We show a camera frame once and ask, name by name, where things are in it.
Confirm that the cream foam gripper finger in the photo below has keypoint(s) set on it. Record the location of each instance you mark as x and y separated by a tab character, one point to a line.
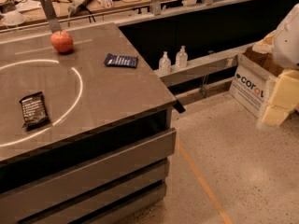
285	95
272	116

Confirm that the blue rxbar blueberry wrapper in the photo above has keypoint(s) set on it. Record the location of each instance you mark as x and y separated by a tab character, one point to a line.
120	61

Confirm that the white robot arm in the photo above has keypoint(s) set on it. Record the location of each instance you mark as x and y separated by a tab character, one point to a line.
283	44

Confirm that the black rxbar chocolate wrapper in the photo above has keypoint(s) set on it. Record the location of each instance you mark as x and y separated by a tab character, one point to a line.
33	109

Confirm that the cardboard box with logo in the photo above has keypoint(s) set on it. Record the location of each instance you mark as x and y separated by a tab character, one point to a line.
255	74

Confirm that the right clear sanitizer bottle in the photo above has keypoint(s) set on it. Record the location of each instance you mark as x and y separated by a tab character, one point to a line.
181	58

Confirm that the clear sanitizer bottle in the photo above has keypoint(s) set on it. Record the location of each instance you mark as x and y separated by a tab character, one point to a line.
165	64
181	58

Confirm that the left clear sanitizer bottle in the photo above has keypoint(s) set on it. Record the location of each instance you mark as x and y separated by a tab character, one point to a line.
165	64

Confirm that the small snack packet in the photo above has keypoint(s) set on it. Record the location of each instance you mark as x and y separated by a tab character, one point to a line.
106	3

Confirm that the grey drawer cabinet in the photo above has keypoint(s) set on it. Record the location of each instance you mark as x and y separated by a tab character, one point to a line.
92	165

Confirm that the white power strip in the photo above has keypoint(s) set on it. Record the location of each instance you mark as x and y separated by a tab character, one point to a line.
76	6

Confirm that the red apple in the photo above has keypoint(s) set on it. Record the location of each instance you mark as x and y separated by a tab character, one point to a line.
62	41

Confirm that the white bowl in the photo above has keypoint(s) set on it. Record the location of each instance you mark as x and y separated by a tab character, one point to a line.
13	18

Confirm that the metal railing frame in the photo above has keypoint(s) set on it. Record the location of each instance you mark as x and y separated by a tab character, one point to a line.
218	0

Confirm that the grey metal bracket post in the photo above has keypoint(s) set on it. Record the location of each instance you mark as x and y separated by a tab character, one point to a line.
50	15

